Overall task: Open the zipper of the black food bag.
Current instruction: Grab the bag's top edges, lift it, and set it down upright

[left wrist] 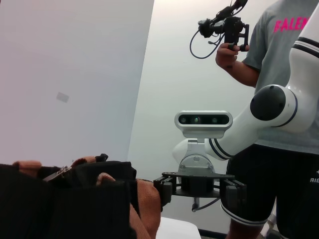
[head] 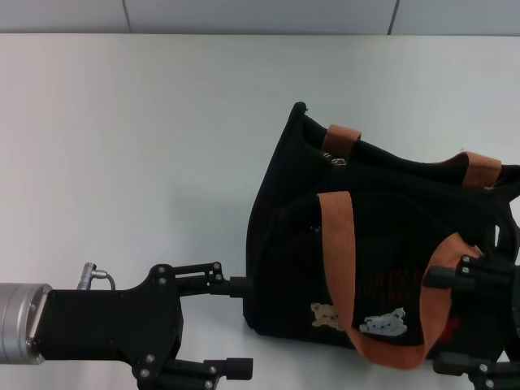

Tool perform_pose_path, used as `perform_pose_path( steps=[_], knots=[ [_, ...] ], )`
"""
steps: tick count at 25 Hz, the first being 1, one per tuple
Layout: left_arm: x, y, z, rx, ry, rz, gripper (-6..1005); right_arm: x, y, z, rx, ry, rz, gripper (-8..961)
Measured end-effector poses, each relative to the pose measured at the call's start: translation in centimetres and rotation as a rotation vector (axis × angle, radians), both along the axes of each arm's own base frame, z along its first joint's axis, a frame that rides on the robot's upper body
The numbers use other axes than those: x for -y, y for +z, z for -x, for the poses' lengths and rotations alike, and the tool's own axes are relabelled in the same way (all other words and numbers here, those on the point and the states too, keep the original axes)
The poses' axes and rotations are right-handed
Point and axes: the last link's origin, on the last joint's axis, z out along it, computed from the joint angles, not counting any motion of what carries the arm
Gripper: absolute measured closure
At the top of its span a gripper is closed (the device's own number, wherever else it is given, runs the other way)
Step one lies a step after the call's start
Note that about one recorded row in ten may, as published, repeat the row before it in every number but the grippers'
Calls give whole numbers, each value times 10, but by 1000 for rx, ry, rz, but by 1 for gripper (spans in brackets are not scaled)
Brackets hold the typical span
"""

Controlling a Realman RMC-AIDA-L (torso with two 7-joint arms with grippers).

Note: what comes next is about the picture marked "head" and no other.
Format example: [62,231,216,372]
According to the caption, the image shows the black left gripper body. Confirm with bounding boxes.
[26,263,184,390]

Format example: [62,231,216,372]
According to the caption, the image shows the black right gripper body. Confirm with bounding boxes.
[499,290,520,358]

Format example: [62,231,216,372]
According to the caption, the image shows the black food bag brown handles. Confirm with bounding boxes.
[242,101,520,371]

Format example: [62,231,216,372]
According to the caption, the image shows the left gripper cable metal plug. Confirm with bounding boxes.
[76,262,117,292]

